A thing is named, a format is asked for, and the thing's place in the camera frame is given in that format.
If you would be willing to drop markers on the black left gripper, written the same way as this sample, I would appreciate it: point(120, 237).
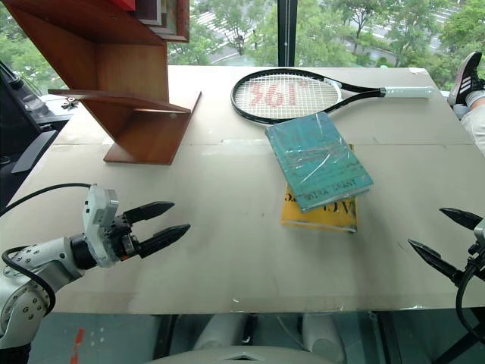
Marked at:
point(123, 239)

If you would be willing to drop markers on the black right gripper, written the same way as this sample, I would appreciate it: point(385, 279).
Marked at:
point(478, 257)

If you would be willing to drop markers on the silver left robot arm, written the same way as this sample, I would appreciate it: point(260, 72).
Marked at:
point(47, 261)

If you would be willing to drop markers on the yellow book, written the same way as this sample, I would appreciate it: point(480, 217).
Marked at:
point(322, 218)

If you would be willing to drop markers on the teal wrapped book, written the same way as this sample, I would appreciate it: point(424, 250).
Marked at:
point(318, 159)

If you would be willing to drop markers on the brown wooden bookshelf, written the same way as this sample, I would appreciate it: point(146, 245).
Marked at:
point(129, 72)

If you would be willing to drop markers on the black table leg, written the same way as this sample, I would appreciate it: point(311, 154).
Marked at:
point(164, 335)
point(388, 337)

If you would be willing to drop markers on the person's leg light trousers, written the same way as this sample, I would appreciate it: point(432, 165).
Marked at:
point(477, 125)

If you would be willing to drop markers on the white rounded robot leg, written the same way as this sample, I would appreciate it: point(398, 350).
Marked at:
point(322, 333)
point(221, 331)

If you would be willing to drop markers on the bunch of keys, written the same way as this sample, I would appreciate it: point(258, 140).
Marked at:
point(70, 103)

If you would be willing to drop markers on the grey robot torso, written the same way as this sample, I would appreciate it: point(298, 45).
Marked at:
point(246, 356)

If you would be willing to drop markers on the black striped sneaker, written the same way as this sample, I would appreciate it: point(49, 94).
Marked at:
point(464, 77)

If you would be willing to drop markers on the black equipment stand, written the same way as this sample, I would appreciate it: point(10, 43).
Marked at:
point(19, 125)

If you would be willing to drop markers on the black white tennis racket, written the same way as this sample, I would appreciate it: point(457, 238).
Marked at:
point(280, 95)

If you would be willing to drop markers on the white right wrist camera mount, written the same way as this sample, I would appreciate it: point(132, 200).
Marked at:
point(481, 233)

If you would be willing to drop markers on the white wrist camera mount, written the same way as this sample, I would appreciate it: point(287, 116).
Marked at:
point(99, 212)
point(481, 233)

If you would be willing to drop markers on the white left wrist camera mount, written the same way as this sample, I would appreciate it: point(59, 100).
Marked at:
point(99, 212)

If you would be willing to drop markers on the black window frame post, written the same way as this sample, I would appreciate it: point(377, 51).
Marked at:
point(286, 30)

